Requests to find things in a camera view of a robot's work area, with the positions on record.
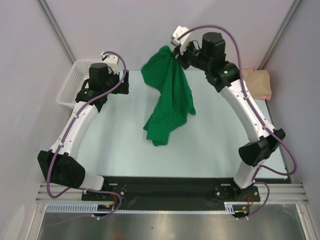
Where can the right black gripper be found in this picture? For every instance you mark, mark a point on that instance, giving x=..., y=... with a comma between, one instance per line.
x=183, y=60

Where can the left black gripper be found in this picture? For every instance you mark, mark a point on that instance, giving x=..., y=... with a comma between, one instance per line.
x=122, y=88

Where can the green t shirt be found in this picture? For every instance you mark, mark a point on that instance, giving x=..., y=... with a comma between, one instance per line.
x=164, y=73

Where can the white plastic basket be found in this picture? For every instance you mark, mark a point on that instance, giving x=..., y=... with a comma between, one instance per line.
x=73, y=82

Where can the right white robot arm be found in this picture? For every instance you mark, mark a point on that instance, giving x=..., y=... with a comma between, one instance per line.
x=225, y=77

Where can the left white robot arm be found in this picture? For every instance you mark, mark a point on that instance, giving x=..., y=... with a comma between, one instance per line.
x=59, y=164

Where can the folded tan t shirt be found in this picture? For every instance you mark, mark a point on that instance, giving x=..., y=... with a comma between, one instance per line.
x=258, y=83

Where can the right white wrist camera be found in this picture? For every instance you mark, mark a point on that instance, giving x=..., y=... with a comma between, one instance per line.
x=180, y=38

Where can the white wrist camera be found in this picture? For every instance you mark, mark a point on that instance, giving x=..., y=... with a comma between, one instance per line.
x=112, y=61
x=180, y=38

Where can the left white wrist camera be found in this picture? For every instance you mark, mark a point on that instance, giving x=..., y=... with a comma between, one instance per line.
x=112, y=61

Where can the right aluminium corner post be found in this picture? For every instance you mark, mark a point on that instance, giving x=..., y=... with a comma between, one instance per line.
x=280, y=32

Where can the aluminium corner post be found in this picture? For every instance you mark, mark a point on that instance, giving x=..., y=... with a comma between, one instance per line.
x=280, y=32
x=53, y=23

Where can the left aluminium corner post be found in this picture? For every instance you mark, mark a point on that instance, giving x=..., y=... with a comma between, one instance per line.
x=53, y=23

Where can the left grey cable duct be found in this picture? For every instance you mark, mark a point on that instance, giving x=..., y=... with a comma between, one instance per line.
x=79, y=208

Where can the grey cable duct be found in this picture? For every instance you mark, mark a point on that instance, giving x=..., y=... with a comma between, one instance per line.
x=237, y=207
x=79, y=208

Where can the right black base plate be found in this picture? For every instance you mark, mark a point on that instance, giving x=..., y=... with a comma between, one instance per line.
x=232, y=193

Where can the right grey cable duct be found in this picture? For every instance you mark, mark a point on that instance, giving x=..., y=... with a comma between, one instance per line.
x=237, y=207

